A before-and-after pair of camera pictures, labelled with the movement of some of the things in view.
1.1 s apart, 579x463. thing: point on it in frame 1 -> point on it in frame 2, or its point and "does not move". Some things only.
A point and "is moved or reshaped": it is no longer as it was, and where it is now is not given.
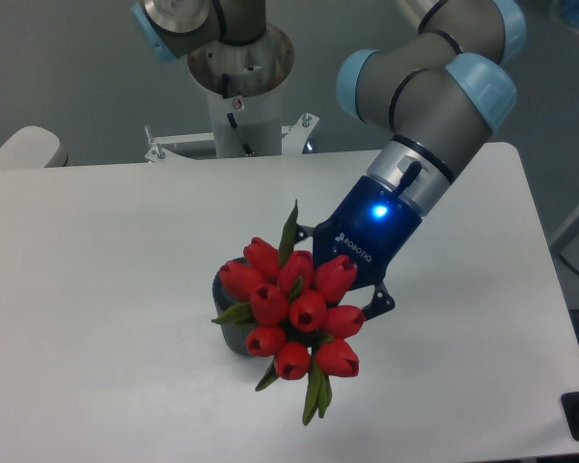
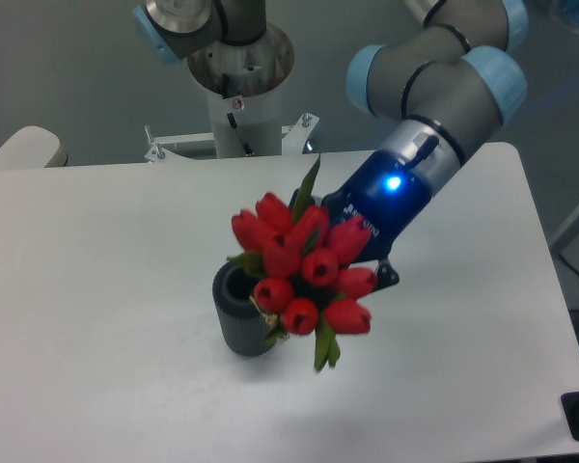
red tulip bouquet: (296, 308) is moved or reshaped
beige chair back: (32, 147) does not move
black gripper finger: (382, 302) -> (386, 274)
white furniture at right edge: (578, 243) does not move
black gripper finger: (302, 232) -> (312, 200)
